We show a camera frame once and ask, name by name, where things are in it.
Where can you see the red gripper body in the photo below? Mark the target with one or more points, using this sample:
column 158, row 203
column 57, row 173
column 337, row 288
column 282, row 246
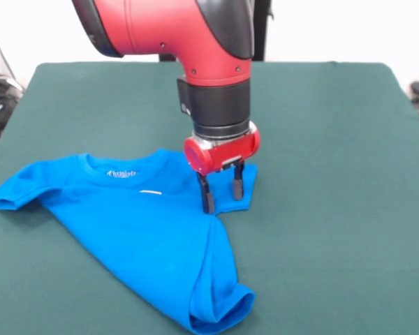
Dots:
column 230, row 151

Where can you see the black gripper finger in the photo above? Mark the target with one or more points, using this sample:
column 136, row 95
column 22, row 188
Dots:
column 208, row 202
column 238, row 186

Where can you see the blue laundry item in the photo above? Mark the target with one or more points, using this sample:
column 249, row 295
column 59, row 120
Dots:
column 143, row 237

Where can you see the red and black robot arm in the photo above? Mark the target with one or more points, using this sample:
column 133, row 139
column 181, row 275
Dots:
column 181, row 31

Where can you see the dark green table cloth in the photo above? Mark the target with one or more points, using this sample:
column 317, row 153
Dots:
column 335, row 209

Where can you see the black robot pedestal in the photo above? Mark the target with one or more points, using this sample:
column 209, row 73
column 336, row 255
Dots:
column 263, row 31

